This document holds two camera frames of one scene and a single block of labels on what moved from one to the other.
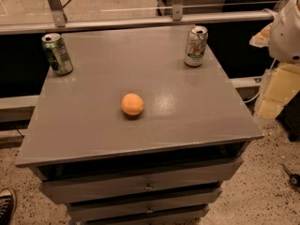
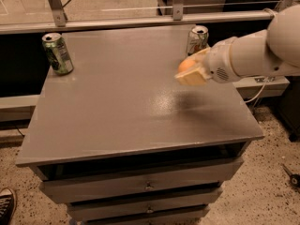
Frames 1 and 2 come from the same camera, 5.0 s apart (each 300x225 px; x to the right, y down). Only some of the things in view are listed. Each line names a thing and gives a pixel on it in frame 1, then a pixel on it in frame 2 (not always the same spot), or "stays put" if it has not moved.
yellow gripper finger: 262,38 to 200,55
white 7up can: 196,46 stays put
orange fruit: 132,104 to 186,64
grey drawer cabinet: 166,165 stays put
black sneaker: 7,206 stays put
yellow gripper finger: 284,83 to 198,76
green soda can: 55,50 stays put
